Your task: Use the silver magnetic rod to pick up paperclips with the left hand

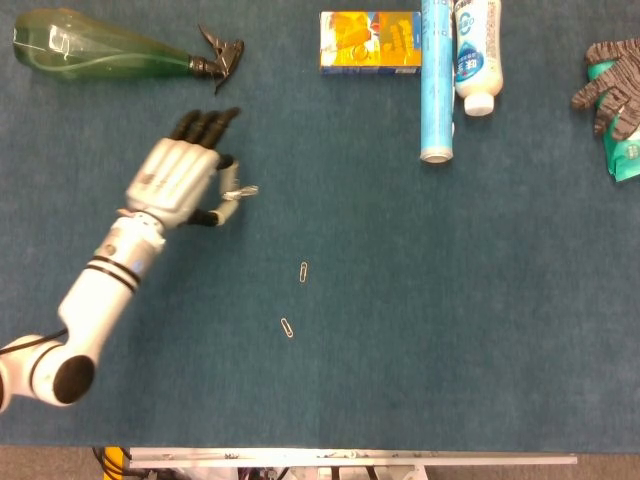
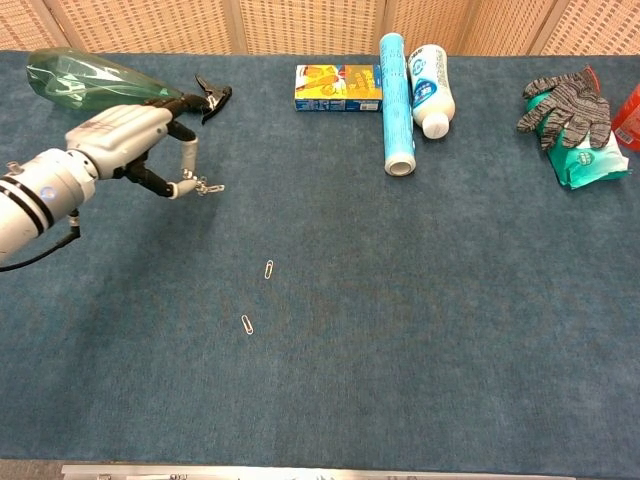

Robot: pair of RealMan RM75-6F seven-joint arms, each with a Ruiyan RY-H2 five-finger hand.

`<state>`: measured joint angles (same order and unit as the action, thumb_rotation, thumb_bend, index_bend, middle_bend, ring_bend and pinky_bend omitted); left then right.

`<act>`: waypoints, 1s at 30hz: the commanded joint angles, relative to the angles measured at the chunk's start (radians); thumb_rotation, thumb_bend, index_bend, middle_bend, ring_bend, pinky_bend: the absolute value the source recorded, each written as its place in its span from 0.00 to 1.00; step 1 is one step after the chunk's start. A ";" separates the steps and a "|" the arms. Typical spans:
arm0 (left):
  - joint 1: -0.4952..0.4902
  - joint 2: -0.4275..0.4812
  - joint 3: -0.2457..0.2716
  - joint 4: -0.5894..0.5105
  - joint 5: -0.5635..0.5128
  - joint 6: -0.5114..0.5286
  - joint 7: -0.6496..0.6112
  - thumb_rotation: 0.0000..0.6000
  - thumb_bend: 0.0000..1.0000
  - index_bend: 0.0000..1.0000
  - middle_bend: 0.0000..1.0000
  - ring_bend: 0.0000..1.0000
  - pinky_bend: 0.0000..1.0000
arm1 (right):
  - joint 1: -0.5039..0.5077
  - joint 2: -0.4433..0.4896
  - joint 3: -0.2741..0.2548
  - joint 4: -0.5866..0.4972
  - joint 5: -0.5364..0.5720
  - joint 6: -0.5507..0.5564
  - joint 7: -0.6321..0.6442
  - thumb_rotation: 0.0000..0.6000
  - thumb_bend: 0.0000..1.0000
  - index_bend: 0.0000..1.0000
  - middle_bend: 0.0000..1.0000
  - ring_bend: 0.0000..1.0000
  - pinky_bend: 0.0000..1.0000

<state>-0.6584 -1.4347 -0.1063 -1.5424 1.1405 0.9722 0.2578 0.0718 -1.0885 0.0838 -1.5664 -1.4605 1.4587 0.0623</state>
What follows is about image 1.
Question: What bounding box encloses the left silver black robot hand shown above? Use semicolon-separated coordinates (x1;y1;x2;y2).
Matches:
124;106;243;229

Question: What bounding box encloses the green spray bottle black trigger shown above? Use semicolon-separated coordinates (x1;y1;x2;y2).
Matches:
12;7;246;96

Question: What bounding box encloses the orange yellow cardboard box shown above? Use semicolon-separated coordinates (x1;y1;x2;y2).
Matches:
319;10;424;77

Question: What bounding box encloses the light blue cylindrical can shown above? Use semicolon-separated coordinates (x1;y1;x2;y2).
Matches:
418;0;457;165

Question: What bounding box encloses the white plastic bottle blue label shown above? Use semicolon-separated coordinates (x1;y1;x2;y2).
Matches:
451;0;505;118

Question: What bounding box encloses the green wet wipes pack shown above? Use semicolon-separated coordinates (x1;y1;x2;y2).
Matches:
584;58;640;184

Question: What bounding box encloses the grey striped knit glove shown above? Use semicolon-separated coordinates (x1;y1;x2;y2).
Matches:
570;38;640;142

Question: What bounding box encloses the yellow bracket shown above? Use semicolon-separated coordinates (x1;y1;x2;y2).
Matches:
101;446;126;480

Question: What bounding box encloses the aluminium frame rail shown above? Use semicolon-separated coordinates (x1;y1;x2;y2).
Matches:
128;446;579;469

